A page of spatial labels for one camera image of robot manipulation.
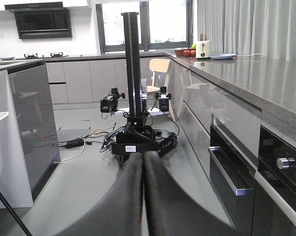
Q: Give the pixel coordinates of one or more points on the black range hood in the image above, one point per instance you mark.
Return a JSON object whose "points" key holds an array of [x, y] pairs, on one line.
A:
{"points": [[41, 20]]}

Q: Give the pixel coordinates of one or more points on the grey kitchen island cabinet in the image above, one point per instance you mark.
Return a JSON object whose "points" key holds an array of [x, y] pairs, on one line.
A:
{"points": [[29, 141]]}

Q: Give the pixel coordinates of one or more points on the wooden fruit bowl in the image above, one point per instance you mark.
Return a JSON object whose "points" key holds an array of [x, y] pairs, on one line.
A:
{"points": [[185, 52]]}

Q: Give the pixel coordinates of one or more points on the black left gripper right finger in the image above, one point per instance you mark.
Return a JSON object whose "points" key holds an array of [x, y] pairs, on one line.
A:
{"points": [[170, 210]]}

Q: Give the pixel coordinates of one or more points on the white toaster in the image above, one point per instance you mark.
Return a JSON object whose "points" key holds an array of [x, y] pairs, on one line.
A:
{"points": [[203, 49]]}

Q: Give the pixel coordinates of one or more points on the blue plate on counter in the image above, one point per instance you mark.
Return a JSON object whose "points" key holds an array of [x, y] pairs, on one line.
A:
{"points": [[223, 56]]}

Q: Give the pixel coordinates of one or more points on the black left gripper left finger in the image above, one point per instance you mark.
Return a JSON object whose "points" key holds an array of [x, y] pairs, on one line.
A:
{"points": [[119, 212]]}

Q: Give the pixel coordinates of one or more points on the black robot lift column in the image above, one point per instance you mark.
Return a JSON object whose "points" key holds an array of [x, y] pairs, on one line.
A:
{"points": [[132, 53]]}

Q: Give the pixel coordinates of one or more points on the wooden chair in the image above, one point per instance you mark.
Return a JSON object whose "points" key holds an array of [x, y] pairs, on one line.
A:
{"points": [[159, 68]]}

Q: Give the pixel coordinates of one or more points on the black built-in oven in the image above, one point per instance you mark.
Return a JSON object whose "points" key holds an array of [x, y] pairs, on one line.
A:
{"points": [[259, 198]]}

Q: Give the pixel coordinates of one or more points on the black power adapter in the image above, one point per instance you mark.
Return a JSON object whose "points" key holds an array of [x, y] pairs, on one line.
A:
{"points": [[74, 143]]}

